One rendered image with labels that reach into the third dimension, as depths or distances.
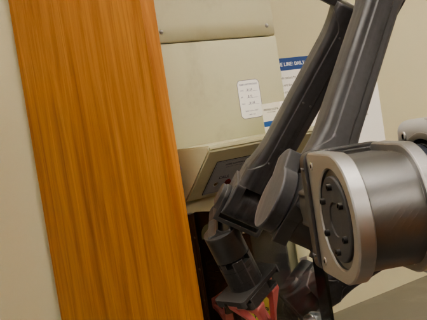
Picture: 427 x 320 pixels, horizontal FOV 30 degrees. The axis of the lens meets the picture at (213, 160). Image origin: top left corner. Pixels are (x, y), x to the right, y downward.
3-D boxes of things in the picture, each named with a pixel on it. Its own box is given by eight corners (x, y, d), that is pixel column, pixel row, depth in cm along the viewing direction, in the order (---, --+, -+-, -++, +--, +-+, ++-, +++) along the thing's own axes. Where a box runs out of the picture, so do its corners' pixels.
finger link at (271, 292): (242, 342, 134) (218, 298, 131) (265, 314, 138) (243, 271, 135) (272, 346, 129) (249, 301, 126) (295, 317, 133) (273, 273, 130)
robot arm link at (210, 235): (200, 239, 124) (233, 226, 124) (201, 220, 131) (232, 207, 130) (218, 275, 127) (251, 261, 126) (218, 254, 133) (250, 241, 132)
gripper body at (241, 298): (218, 309, 130) (199, 273, 128) (253, 271, 136) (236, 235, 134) (247, 312, 126) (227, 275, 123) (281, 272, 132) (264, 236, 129)
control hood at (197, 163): (177, 202, 151) (169, 150, 150) (297, 174, 171) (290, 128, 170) (215, 201, 142) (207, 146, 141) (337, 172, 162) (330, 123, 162)
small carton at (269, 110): (265, 133, 161) (260, 104, 161) (281, 131, 165) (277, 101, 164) (283, 131, 157) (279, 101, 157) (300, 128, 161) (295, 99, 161)
